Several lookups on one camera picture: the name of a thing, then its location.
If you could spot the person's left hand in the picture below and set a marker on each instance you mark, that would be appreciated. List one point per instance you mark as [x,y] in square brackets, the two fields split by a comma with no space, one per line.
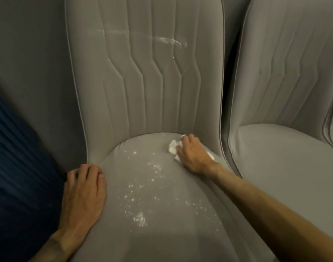
[81,201]

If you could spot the person's right hand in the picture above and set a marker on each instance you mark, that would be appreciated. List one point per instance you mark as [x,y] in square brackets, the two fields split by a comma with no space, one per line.
[195,156]

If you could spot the person's right forearm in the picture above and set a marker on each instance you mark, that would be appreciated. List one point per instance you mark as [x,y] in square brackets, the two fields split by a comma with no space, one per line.
[281,218]

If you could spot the dark blue ribbed fabric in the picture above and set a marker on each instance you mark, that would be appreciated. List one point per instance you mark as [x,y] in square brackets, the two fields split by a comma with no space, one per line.
[19,188]

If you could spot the white cleaning cloth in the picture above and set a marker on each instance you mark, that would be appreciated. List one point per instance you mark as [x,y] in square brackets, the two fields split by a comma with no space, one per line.
[172,147]

